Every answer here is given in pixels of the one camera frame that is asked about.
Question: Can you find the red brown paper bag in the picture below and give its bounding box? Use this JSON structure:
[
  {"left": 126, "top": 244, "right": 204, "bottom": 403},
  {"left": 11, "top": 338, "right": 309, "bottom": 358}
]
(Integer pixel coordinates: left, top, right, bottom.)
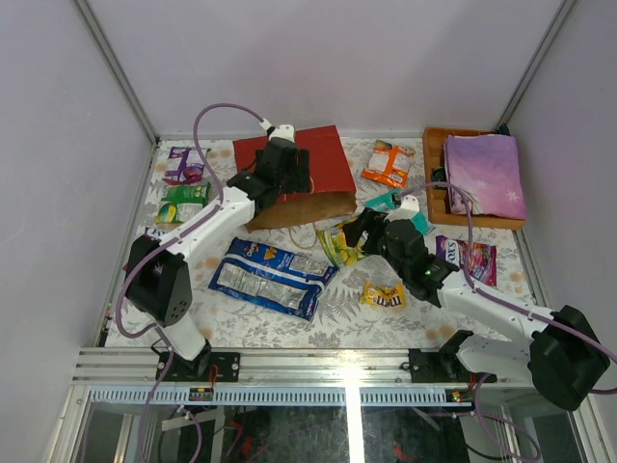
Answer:
[{"left": 246, "top": 125, "right": 357, "bottom": 232}]

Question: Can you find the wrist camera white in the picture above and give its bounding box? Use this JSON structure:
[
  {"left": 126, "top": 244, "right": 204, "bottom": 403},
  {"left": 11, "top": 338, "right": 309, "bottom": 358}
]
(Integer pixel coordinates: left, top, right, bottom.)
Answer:
[
  {"left": 259, "top": 119, "right": 296, "bottom": 143},
  {"left": 386, "top": 194, "right": 420, "bottom": 222}
]

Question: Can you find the black object in tray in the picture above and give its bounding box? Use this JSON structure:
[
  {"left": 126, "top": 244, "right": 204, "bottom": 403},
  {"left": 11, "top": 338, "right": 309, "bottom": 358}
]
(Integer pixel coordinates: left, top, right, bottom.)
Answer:
[{"left": 431, "top": 167, "right": 447, "bottom": 189}]

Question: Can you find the yellow M&Ms packet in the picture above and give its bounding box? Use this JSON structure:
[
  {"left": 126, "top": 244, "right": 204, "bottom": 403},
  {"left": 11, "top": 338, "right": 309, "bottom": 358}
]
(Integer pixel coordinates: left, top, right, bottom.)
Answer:
[{"left": 359, "top": 281, "right": 406, "bottom": 308}]

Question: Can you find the purple snack packet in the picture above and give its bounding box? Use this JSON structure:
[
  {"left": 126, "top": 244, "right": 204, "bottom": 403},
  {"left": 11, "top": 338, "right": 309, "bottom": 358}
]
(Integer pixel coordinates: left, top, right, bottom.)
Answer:
[{"left": 163, "top": 147, "right": 204, "bottom": 185}]

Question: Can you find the purple princess cloth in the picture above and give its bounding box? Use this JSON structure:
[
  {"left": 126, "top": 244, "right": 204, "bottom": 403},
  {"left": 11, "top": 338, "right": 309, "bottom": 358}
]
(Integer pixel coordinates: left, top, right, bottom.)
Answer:
[{"left": 443, "top": 134, "right": 526, "bottom": 220}]

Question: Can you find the orange wooden tray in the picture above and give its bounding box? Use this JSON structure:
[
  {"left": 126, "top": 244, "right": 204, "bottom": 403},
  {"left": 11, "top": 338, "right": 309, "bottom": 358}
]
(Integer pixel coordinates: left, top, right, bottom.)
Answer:
[{"left": 422, "top": 126, "right": 525, "bottom": 231}]

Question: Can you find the floral table mat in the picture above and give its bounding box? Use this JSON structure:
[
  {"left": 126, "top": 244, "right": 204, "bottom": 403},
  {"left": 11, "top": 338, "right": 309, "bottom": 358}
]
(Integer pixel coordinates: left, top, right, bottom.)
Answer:
[{"left": 100, "top": 138, "right": 534, "bottom": 349}]

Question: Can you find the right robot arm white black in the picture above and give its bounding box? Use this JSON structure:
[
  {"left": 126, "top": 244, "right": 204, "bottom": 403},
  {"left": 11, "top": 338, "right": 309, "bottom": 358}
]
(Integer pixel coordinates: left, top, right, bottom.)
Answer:
[{"left": 343, "top": 209, "right": 610, "bottom": 411}]

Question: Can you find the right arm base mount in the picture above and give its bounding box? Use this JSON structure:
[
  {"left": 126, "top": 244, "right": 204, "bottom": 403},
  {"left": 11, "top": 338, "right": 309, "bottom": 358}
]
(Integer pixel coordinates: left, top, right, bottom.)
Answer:
[{"left": 399, "top": 330, "right": 484, "bottom": 386}]

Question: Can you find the blue Doritos chips bag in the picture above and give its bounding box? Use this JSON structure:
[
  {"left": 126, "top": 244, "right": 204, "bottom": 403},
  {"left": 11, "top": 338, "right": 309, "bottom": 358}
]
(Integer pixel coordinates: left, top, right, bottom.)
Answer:
[{"left": 208, "top": 237, "right": 337, "bottom": 321}]

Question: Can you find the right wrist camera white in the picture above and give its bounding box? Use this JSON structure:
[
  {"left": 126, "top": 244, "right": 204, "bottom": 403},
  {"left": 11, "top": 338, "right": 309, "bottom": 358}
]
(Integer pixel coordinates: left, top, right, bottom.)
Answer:
[{"left": 386, "top": 194, "right": 420, "bottom": 222}]

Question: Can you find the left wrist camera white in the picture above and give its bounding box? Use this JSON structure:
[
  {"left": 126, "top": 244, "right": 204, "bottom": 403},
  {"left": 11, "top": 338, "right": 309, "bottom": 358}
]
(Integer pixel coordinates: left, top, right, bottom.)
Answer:
[{"left": 259, "top": 119, "right": 296, "bottom": 143}]

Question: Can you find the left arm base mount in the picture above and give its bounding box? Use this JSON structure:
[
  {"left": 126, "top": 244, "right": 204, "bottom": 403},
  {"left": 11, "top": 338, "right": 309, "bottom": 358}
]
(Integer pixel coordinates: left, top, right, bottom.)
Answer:
[{"left": 163, "top": 342, "right": 241, "bottom": 384}]

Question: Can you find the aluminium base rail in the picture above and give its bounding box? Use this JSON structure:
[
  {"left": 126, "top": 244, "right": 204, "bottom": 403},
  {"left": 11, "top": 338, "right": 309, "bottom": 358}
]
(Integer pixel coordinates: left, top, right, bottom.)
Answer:
[{"left": 71, "top": 347, "right": 590, "bottom": 406}]

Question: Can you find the orange snack packet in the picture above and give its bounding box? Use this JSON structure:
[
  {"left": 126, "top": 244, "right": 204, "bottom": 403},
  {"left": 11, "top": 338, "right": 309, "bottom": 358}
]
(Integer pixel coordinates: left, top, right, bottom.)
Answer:
[{"left": 362, "top": 140, "right": 416, "bottom": 188}]

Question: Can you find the teal snack packet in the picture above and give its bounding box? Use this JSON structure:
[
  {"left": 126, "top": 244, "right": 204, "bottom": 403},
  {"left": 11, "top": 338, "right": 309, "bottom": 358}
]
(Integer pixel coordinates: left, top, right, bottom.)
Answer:
[{"left": 365, "top": 188, "right": 435, "bottom": 235}]

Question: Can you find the yellow green candy packet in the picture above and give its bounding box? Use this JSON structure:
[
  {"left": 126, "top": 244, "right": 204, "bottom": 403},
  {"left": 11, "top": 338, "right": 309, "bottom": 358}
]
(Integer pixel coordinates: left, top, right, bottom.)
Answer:
[{"left": 317, "top": 218, "right": 366, "bottom": 269}]

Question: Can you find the purple berries packet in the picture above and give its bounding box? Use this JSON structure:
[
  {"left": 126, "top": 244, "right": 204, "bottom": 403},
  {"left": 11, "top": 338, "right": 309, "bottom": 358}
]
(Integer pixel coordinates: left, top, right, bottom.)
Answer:
[
  {"left": 144, "top": 227, "right": 167, "bottom": 240},
  {"left": 436, "top": 235, "right": 497, "bottom": 287}
]

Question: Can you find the red green snack packet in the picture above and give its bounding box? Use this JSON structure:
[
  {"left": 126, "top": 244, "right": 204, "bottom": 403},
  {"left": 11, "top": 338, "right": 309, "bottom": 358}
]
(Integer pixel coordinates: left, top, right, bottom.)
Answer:
[{"left": 156, "top": 182, "right": 210, "bottom": 225}]

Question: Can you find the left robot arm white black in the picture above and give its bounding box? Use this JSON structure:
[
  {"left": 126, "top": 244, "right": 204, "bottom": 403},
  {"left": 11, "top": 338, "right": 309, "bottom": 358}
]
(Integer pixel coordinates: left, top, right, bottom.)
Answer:
[{"left": 120, "top": 137, "right": 311, "bottom": 381}]

